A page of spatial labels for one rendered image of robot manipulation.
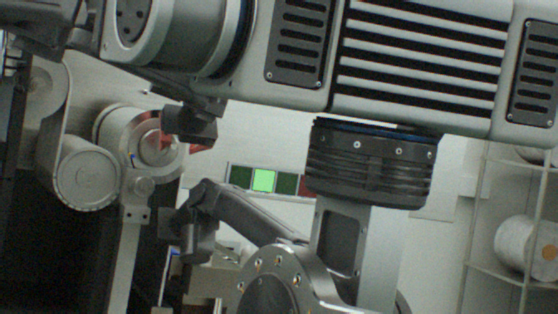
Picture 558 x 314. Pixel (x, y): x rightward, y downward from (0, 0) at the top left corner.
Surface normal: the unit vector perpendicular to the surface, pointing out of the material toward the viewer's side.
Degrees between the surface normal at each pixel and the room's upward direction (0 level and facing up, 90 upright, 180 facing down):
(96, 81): 90
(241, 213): 79
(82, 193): 90
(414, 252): 90
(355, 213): 90
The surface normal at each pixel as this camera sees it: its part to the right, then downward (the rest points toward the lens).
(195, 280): 0.37, 0.11
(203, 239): 0.55, -0.29
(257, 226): -0.81, -0.30
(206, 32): 0.39, 0.48
